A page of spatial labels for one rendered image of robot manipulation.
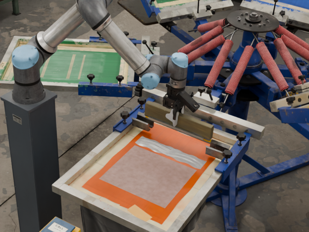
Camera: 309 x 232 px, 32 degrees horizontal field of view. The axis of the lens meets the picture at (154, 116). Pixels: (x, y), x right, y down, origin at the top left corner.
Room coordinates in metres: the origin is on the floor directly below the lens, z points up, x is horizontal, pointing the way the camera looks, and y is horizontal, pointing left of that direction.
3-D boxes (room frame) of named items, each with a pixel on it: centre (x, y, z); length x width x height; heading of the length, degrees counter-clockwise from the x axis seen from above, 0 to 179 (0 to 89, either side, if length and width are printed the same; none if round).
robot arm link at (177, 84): (2.14, -0.10, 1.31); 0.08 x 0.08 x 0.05
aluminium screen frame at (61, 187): (1.96, -0.02, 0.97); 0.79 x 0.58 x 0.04; 151
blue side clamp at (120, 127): (2.30, 0.11, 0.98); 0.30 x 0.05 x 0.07; 151
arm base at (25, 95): (2.12, 0.59, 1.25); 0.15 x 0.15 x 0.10
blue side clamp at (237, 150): (2.04, -0.38, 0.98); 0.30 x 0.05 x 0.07; 151
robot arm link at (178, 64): (2.14, -0.09, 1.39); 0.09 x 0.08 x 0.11; 80
